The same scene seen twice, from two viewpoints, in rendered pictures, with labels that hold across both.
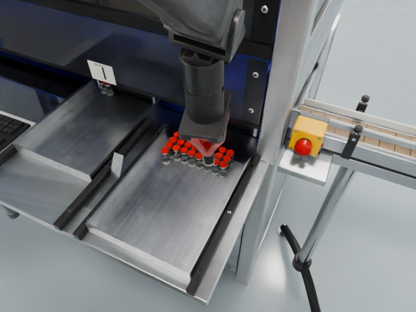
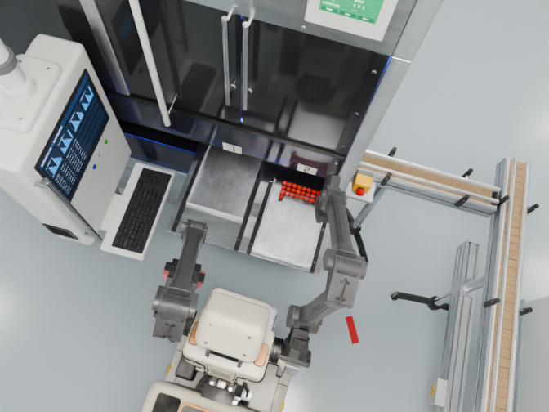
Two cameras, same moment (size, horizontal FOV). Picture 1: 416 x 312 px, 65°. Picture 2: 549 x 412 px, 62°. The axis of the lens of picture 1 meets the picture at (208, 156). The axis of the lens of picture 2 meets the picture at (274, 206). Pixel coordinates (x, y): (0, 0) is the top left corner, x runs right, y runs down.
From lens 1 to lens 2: 1.34 m
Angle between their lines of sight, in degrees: 22
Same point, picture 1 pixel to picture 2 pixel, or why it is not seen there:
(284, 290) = not seen: hidden behind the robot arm
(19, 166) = (193, 214)
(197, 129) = (323, 219)
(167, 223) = (291, 239)
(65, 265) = (174, 253)
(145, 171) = (270, 208)
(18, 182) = not seen: hidden behind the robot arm
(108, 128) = (235, 178)
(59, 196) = (226, 230)
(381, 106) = (422, 65)
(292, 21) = (356, 151)
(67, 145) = (215, 195)
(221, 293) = not seen: hidden behind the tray
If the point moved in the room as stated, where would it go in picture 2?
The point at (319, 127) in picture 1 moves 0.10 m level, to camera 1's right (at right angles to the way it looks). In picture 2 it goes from (368, 181) to (390, 178)
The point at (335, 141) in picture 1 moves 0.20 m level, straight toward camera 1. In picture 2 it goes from (377, 177) to (365, 215)
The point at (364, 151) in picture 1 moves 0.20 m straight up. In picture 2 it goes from (393, 182) to (408, 162)
